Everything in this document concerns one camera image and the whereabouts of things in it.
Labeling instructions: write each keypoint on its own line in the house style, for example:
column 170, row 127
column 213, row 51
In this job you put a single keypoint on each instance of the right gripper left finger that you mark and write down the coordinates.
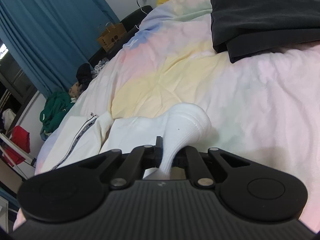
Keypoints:
column 134, row 164

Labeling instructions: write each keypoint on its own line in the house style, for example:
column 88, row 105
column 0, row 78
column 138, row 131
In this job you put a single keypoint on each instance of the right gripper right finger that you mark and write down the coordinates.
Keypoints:
column 195, row 168

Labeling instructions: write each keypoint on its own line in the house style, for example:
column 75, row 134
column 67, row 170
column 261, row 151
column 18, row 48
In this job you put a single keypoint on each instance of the white zip-up garment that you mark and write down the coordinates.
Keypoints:
column 82, row 137

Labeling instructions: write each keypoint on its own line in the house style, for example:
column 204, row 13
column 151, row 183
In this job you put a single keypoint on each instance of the pastel rainbow bed quilt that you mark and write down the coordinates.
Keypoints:
column 264, row 108

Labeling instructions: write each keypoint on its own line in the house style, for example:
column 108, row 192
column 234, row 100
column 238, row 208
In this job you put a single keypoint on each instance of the black knit hat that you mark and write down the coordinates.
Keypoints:
column 84, row 76

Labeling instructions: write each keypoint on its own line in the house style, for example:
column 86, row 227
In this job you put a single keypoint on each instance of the green garment pile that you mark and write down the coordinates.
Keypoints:
column 56, row 107

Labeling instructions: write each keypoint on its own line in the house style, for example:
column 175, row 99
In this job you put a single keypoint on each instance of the red cloth on rack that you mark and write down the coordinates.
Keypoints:
column 21, row 138

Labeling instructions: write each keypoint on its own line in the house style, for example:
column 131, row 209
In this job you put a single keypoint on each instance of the brown paper bag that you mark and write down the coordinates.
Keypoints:
column 111, row 34

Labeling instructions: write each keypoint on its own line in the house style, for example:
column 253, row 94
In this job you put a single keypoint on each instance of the metal drying rack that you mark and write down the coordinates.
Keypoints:
column 20, row 161

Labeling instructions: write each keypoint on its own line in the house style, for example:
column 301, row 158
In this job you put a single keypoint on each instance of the black folded garment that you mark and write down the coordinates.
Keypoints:
column 246, row 27

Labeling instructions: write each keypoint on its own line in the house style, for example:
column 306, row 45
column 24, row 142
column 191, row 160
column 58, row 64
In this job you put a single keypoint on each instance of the blue curtain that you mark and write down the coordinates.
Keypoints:
column 50, row 39

